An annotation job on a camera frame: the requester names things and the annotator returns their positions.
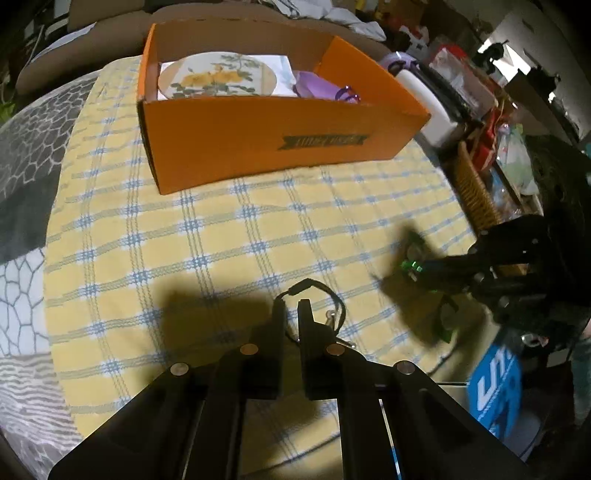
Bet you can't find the black lanyard with metal clip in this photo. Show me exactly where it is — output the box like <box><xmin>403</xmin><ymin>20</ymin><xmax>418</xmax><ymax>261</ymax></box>
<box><xmin>276</xmin><ymin>278</ymin><xmax>356</xmax><ymax>352</ymax></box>

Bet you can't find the green edged dark object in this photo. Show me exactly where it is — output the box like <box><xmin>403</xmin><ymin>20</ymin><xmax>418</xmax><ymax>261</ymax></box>
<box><xmin>402</xmin><ymin>228</ymin><xmax>462</xmax><ymax>344</ymax></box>

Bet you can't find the white crumpled cloth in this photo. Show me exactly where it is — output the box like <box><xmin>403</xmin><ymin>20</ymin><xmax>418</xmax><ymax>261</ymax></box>
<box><xmin>272</xmin><ymin>0</ymin><xmax>386</xmax><ymax>40</ymax></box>

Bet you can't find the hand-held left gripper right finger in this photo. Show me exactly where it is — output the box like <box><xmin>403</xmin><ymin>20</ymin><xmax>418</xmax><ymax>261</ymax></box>
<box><xmin>297</xmin><ymin>298</ymin><xmax>532</xmax><ymax>480</ymax></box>

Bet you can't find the clear plastic bag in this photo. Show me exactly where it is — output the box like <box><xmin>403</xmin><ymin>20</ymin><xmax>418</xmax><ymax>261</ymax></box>
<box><xmin>429</xmin><ymin>46</ymin><xmax>499</xmax><ymax>107</ymax></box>

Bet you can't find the yellow checked cloth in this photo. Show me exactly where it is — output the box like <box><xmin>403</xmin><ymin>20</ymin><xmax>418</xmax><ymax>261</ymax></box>
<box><xmin>44</xmin><ymin>58</ymin><xmax>481</xmax><ymax>478</ymax></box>

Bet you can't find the woven wicker basket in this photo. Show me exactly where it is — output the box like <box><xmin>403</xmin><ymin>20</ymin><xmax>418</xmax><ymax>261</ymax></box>
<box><xmin>455</xmin><ymin>141</ymin><xmax>504</xmax><ymax>232</ymax></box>

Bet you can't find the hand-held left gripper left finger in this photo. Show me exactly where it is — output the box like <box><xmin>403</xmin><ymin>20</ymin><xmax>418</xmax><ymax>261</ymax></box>
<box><xmin>48</xmin><ymin>295</ymin><xmax>289</xmax><ymax>480</ymax></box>

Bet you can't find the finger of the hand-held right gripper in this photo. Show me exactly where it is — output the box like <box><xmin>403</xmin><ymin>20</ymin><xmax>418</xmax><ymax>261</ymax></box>
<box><xmin>416</xmin><ymin>254</ymin><xmax>490</xmax><ymax>296</ymax></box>

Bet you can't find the red bag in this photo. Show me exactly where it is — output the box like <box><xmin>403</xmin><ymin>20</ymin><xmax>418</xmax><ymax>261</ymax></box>
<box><xmin>471</xmin><ymin>106</ymin><xmax>504</xmax><ymax>171</ymax></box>

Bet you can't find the purple plastic item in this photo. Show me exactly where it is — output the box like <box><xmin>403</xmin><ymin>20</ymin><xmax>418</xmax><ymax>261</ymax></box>
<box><xmin>294</xmin><ymin>70</ymin><xmax>361</xmax><ymax>104</ymax></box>

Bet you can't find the white kettle purple lid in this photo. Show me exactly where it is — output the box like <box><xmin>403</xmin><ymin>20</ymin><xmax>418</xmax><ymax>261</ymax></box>
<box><xmin>381</xmin><ymin>52</ymin><xmax>460</xmax><ymax>146</ymax></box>

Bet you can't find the orange cardboard box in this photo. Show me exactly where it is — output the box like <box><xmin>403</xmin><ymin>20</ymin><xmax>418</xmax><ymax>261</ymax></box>
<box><xmin>137</xmin><ymin>18</ymin><xmax>432</xmax><ymax>195</ymax></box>

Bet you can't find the grey patterned blanket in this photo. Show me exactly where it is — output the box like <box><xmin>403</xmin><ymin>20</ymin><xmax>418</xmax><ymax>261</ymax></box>
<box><xmin>0</xmin><ymin>71</ymin><xmax>100</xmax><ymax>462</ymax></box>

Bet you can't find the round floral fan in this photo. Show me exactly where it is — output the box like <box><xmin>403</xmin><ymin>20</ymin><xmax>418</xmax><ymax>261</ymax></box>
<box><xmin>158</xmin><ymin>52</ymin><xmax>278</xmax><ymax>100</ymax></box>

